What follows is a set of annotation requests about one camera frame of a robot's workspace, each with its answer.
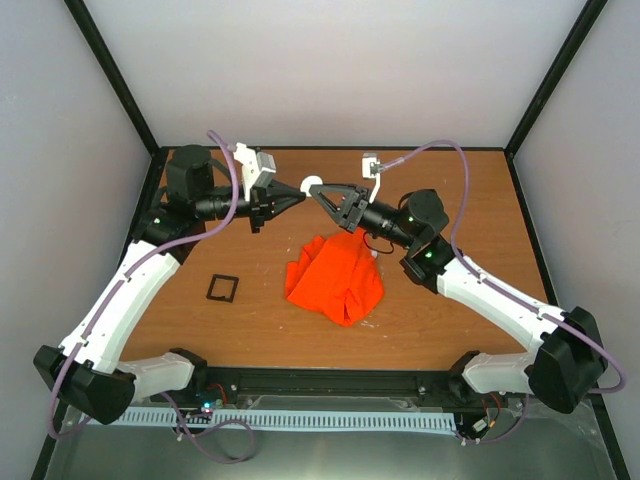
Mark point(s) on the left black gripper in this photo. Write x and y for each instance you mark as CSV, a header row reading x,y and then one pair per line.
x,y
262,207

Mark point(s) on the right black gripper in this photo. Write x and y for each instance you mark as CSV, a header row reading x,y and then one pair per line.
x,y
341,213

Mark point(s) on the orange garment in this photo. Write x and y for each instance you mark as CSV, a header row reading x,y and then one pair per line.
x,y
336,277

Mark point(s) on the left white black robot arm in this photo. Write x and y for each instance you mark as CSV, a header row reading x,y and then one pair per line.
x,y
85,370

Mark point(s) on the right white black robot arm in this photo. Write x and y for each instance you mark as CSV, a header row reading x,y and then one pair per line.
x,y
563,356

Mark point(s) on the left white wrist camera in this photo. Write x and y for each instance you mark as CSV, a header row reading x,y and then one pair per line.
x,y
258,168

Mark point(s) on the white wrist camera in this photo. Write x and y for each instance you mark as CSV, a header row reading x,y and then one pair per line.
x,y
258,168
370,167

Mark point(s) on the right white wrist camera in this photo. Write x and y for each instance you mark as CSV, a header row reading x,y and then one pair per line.
x,y
370,167

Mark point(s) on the black square frame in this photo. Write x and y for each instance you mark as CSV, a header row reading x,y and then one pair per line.
x,y
222,288

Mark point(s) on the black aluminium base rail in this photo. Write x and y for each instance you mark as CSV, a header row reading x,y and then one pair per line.
x,y
425,388

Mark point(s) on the light blue slotted cable duct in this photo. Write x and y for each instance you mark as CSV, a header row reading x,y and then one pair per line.
x,y
325,421

